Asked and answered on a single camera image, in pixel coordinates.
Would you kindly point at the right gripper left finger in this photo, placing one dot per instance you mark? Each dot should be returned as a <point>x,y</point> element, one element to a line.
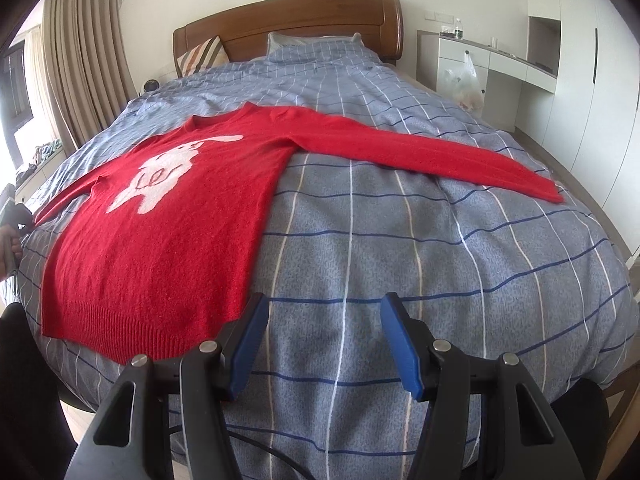
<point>129,435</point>

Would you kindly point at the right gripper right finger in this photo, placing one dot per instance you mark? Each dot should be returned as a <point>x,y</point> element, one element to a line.
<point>520,436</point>

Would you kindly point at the red knit sweater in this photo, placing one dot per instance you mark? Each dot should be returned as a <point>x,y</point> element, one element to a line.
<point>161,250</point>

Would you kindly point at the person's left hand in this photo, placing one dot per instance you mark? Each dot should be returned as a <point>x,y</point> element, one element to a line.
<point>11,251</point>

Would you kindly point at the window bench with clutter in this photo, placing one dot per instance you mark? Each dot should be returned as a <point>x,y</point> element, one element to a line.
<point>47,159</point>

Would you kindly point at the beige curtain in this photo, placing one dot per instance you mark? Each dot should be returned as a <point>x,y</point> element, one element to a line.
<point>87,72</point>

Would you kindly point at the grey plaid duvet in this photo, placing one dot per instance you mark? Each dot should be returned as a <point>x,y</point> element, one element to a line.
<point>491,270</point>

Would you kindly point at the small round bedside clock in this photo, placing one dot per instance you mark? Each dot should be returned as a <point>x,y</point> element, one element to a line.
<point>151,85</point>

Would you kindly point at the striped cushion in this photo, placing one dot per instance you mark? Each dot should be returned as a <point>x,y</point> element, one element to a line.
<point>209,54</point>

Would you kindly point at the grey pillow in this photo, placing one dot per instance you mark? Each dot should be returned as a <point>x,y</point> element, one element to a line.
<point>277,41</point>

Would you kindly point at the white plastic bag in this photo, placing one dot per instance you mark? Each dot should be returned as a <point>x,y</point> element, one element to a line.
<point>461,85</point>

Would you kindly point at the white desk unit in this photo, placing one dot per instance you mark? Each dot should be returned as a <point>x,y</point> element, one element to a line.
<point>517,95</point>

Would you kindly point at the wooden headboard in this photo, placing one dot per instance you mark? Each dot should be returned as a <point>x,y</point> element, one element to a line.
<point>243,30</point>

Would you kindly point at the white wardrobe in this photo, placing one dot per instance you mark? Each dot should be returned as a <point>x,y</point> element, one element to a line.
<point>593,128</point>

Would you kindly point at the green bottle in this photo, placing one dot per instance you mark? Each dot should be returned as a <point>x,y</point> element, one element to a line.
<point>458,28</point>

